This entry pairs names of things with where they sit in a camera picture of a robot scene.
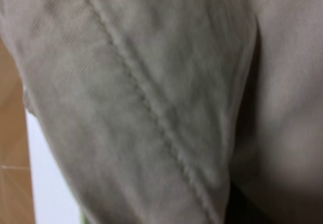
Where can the green plastic tray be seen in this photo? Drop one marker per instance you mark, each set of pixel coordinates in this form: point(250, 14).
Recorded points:
point(83, 219)

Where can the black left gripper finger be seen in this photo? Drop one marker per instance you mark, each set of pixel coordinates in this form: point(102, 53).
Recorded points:
point(242, 211)

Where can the khaki jeans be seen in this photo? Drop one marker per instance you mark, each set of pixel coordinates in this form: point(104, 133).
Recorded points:
point(152, 108)

